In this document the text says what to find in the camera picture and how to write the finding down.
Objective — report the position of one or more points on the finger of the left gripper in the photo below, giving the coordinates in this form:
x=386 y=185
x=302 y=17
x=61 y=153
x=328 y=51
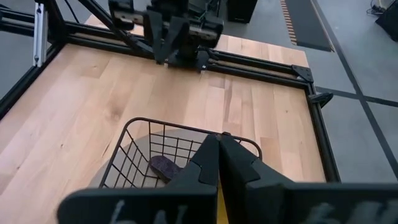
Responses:
x=157 y=37
x=183 y=37

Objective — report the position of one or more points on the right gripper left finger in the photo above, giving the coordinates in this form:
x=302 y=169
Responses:
x=174 y=205

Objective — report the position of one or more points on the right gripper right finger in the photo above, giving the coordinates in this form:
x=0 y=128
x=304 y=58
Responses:
x=280 y=205

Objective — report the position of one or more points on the dark purple eggplant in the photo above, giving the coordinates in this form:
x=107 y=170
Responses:
x=164 y=168

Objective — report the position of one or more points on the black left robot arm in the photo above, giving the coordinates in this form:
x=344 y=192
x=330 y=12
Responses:
x=189 y=60

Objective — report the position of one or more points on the black floor box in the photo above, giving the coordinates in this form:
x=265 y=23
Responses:
x=241 y=11

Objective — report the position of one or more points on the black hazard striped floor mat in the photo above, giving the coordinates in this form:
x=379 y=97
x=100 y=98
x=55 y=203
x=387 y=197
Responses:
x=308 y=25

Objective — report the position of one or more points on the black table frame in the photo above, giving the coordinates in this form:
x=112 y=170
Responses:
x=255 y=67

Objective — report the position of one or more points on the silver aluminium post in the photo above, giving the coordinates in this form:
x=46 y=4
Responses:
x=40 y=34

